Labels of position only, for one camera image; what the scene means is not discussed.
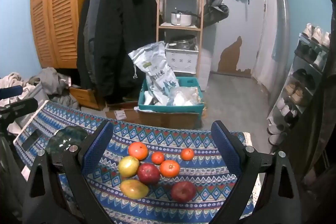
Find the white printed rice bag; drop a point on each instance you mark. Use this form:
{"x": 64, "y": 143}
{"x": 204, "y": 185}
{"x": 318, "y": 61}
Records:
{"x": 155, "y": 66}

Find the black coat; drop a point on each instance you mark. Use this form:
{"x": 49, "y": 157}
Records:
{"x": 123, "y": 29}

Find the orange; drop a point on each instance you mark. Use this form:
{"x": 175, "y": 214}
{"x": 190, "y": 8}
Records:
{"x": 138, "y": 151}
{"x": 169, "y": 168}

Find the teal plastic crate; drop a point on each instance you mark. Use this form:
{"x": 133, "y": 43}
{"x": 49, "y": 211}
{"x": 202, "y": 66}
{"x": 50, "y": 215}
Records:
{"x": 170, "y": 108}

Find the steel steamer pot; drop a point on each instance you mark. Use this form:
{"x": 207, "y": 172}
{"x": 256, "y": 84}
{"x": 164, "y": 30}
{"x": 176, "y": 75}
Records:
{"x": 183, "y": 41}

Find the wooden drawer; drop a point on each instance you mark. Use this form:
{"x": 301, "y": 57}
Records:
{"x": 84, "y": 96}

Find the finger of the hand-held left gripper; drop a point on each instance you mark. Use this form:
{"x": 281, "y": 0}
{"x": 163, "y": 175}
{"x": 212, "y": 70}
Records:
{"x": 10, "y": 92}
{"x": 21, "y": 106}

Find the cardboard box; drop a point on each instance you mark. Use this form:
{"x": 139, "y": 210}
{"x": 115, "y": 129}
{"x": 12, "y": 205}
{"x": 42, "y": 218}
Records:
{"x": 168, "y": 120}

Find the yellow-green apple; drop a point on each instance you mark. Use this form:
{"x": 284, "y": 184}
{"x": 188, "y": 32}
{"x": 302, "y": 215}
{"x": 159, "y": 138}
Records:
{"x": 128, "y": 166}

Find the grey jacket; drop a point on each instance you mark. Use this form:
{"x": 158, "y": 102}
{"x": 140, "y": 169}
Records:
{"x": 89, "y": 29}

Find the red apple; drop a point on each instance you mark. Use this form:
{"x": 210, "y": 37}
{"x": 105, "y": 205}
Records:
{"x": 183, "y": 191}
{"x": 148, "y": 173}

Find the black phone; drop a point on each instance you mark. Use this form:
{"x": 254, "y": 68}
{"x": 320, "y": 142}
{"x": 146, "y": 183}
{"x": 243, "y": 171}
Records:
{"x": 31, "y": 140}

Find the clear plastic bags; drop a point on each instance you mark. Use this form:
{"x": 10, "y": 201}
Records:
{"x": 186, "y": 96}

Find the wooden shelf rack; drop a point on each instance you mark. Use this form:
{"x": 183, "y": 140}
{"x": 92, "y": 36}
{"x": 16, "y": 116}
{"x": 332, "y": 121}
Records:
{"x": 160, "y": 3}

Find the grey crumpled garment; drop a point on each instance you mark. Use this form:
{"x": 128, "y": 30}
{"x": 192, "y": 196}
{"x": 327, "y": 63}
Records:
{"x": 52, "y": 79}

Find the white printed storage box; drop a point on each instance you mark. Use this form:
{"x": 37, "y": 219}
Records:
{"x": 181, "y": 60}

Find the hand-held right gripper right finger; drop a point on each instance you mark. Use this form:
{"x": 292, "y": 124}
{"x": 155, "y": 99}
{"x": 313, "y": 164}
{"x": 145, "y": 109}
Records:
{"x": 225, "y": 146}

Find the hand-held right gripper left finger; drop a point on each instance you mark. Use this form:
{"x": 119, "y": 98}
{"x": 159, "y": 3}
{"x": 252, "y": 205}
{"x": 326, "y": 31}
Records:
{"x": 98, "y": 146}

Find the white door with peeled paint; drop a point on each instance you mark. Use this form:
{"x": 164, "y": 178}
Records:
{"x": 241, "y": 24}

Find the blue patterned tablecloth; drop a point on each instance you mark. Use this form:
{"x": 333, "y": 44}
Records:
{"x": 162, "y": 136}

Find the white crumpled cloth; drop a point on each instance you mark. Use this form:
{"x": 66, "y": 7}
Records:
{"x": 13, "y": 79}

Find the dark glass bowl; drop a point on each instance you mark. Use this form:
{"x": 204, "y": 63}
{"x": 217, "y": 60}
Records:
{"x": 63, "y": 137}

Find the wooden louvred wardrobe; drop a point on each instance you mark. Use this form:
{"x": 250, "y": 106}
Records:
{"x": 60, "y": 16}

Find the grey printed box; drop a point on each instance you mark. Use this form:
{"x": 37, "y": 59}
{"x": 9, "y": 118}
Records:
{"x": 39, "y": 98}

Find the yellow-orange mango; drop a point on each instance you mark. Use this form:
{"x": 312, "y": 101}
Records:
{"x": 134, "y": 188}

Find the small tangerine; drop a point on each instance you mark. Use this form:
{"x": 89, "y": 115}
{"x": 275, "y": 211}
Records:
{"x": 157, "y": 157}
{"x": 187, "y": 154}

